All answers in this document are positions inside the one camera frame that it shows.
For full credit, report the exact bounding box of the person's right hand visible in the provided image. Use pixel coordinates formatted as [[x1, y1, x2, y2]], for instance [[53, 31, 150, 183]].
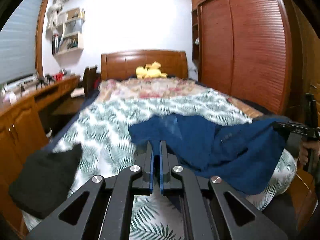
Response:
[[299, 141, 313, 167]]

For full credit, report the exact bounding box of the floral blanket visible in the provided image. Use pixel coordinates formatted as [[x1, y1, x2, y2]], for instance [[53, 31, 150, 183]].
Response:
[[97, 77, 210, 100]]

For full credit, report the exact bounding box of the wooden bed headboard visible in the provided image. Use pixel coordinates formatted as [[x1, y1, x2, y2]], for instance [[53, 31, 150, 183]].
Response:
[[101, 50, 188, 82]]

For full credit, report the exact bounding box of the tied beige curtain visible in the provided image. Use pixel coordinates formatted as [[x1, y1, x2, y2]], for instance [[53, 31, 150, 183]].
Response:
[[46, 0, 69, 34]]

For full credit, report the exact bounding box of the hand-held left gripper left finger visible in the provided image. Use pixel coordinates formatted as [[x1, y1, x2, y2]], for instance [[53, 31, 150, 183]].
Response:
[[26, 140, 154, 240]]

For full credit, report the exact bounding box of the dark wooden chair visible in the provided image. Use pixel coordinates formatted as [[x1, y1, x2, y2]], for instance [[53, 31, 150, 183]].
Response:
[[71, 66, 99, 98]]

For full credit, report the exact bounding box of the navy blue suit jacket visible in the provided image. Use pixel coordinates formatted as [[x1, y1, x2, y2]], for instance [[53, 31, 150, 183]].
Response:
[[128, 114, 287, 195]]

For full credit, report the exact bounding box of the black device on desk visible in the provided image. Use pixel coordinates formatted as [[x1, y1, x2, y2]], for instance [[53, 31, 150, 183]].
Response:
[[36, 74, 55, 89]]

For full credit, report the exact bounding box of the white paper bag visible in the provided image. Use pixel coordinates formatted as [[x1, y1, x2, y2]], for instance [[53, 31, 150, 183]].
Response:
[[64, 20, 83, 37]]

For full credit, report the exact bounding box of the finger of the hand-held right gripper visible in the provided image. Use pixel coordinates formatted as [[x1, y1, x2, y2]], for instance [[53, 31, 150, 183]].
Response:
[[272, 121, 290, 132]]

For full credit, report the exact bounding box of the grey window blind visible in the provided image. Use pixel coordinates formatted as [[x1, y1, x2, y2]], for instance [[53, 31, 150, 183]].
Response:
[[0, 0, 43, 84]]

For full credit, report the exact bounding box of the wooden door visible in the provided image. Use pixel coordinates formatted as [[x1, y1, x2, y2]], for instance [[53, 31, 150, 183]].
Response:
[[280, 0, 320, 120]]

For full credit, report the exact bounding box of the black folded garment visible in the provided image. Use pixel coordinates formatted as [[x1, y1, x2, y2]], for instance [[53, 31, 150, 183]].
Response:
[[9, 144, 83, 219]]

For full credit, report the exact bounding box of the white wall shelf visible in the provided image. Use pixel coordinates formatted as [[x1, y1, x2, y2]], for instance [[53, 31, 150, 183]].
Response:
[[52, 8, 85, 57]]

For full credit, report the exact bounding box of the leaf print bed sheet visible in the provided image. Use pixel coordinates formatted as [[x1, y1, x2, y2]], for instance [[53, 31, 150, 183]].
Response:
[[21, 89, 298, 240]]

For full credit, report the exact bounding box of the row of books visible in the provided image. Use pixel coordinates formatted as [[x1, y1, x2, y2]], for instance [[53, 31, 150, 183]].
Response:
[[52, 34, 78, 53]]

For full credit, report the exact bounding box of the wooden window frame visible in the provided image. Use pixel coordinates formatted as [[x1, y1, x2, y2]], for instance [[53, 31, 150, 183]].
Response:
[[35, 0, 52, 72]]

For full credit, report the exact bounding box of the yellow plush toy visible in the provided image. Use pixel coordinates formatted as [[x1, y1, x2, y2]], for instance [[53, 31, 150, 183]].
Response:
[[135, 61, 168, 79]]

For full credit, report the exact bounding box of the wooden slatted wardrobe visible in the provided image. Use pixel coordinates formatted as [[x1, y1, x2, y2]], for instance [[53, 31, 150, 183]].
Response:
[[190, 0, 293, 115]]

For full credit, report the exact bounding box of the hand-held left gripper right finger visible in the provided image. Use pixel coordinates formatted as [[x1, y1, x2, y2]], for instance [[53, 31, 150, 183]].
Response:
[[159, 140, 285, 240]]

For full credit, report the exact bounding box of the wooden desk with cabinets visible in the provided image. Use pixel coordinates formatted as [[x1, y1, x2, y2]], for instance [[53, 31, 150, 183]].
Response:
[[0, 74, 81, 238]]

